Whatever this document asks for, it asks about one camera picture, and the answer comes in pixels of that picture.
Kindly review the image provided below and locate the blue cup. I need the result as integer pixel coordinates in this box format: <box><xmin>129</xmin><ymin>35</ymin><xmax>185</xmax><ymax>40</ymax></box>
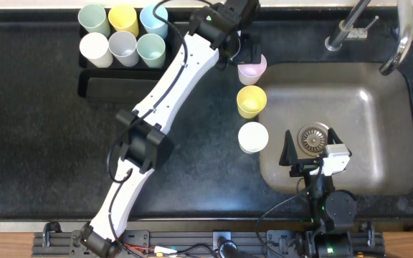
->
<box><xmin>139</xmin><ymin>4</ymin><xmax>169</xmax><ymax>39</ymax></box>

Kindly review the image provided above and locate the black tray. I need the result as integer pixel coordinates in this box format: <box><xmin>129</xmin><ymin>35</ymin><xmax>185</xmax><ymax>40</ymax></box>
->
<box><xmin>77</xmin><ymin>69</ymin><xmax>163</xmax><ymax>105</ymax></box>
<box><xmin>78</xmin><ymin>19</ymin><xmax>189</xmax><ymax>71</ymax></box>

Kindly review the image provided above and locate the mounting rail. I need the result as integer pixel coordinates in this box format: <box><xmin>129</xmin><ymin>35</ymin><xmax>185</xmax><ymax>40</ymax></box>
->
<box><xmin>32</xmin><ymin>221</ymin><xmax>386</xmax><ymax>258</ymax></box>

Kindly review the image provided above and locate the pink cup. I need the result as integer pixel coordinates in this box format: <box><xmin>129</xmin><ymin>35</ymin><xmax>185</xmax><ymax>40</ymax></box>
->
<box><xmin>237</xmin><ymin>53</ymin><xmax>268</xmax><ymax>86</ymax></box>

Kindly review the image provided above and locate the steel sink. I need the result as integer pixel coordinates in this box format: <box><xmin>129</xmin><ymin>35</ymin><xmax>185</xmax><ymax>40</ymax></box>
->
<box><xmin>258</xmin><ymin>61</ymin><xmax>413</xmax><ymax>196</ymax></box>

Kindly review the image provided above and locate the yellow cup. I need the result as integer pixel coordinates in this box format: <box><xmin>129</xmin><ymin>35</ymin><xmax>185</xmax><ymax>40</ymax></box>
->
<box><xmin>108</xmin><ymin>4</ymin><xmax>140</xmax><ymax>38</ymax></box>
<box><xmin>236</xmin><ymin>85</ymin><xmax>267</xmax><ymax>120</ymax></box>

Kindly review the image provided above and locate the steel tap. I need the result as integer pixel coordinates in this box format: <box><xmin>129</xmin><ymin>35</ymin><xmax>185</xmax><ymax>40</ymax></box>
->
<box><xmin>323</xmin><ymin>0</ymin><xmax>413</xmax><ymax>77</ymax></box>

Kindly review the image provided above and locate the grey cup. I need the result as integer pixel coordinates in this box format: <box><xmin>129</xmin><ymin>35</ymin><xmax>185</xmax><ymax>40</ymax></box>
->
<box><xmin>108</xmin><ymin>30</ymin><xmax>140</xmax><ymax>68</ymax></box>

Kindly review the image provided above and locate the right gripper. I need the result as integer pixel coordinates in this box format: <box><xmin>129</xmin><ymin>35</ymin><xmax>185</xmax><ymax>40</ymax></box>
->
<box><xmin>279</xmin><ymin>127</ymin><xmax>353</xmax><ymax>178</ymax></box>

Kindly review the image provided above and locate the green cup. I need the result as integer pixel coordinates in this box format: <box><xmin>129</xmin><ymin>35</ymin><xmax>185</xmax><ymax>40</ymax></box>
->
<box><xmin>77</xmin><ymin>3</ymin><xmax>111</xmax><ymax>38</ymax></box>
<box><xmin>136</xmin><ymin>33</ymin><xmax>167</xmax><ymax>69</ymax></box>

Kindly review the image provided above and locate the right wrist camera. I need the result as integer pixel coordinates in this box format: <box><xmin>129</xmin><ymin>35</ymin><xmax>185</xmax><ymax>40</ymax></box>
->
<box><xmin>308</xmin><ymin>143</ymin><xmax>351</xmax><ymax>176</ymax></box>

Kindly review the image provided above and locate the white cup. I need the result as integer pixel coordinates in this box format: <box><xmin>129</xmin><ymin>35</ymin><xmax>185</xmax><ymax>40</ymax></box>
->
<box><xmin>237</xmin><ymin>121</ymin><xmax>270</xmax><ymax>155</ymax></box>
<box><xmin>79</xmin><ymin>32</ymin><xmax>114</xmax><ymax>69</ymax></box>

